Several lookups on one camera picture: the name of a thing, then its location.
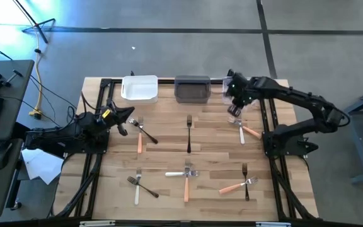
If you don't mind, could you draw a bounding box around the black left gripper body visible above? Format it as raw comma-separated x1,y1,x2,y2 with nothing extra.
107,105,125,129

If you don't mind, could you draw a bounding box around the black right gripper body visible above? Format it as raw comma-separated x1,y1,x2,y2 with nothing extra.
228,82,253,108

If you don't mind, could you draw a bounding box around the orange-handled silver fork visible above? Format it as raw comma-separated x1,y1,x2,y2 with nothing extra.
218,176,259,195
183,158,192,203
137,116,144,154
227,117,262,139

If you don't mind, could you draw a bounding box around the black metal fork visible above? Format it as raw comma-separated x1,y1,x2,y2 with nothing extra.
127,175,159,199
186,114,193,154
128,118,159,145
241,162,250,202

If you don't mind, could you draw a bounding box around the white-handled silver fork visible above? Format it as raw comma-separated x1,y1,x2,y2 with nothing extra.
164,170,200,178
235,117,246,146
134,167,142,206

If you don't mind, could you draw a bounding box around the clear plastic bin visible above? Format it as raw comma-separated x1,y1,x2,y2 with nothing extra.
221,77,261,107

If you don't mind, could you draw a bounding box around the white plastic bin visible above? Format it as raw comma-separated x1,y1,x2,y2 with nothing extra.
120,74,159,104

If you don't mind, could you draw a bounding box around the grey translucent plastic bin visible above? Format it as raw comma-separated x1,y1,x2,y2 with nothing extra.
174,74,212,104

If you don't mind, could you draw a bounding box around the white paper sheet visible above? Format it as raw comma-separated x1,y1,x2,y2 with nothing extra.
20,148,65,185

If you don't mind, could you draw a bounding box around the white label strip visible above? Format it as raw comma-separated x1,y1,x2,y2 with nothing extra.
255,221,292,227
79,220,117,227

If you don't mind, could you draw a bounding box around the black computer mouse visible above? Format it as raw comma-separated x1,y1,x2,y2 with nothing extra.
0,141,13,171

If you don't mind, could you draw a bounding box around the black tripod stand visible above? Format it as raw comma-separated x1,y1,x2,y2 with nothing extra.
13,0,57,45

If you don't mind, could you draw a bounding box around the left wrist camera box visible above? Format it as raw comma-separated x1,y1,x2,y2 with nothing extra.
98,107,113,122

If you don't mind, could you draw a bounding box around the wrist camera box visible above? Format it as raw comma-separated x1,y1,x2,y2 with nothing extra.
226,69,242,88
98,107,113,122

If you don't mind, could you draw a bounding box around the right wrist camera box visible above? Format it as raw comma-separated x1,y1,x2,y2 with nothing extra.
226,69,242,88

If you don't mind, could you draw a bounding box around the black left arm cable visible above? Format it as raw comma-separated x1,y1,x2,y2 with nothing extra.
66,90,91,122

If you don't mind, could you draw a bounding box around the black aluminium table frame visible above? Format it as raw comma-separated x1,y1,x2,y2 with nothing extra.
52,77,321,221

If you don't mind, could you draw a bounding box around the black floor cable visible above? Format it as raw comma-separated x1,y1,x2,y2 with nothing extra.
28,74,78,110

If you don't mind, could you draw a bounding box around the yellow power cable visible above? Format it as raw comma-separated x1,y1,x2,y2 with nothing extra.
28,26,44,120

